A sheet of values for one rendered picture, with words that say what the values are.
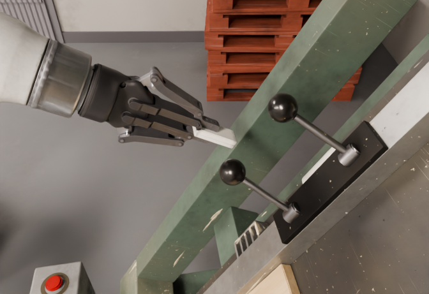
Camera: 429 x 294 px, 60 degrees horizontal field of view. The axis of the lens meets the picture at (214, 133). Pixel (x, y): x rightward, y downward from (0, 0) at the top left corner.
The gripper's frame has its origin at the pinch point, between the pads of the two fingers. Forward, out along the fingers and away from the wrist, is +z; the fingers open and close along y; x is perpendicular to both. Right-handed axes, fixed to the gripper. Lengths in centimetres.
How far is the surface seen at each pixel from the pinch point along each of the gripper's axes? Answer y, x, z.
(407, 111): -20.7, 13.7, 11.3
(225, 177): -0.2, 9.7, -0.1
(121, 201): 145, -112, 38
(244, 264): 13.7, 12.8, 11.5
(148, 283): 57, -7, 14
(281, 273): 8.4, 17.1, 13.6
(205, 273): 57, -13, 33
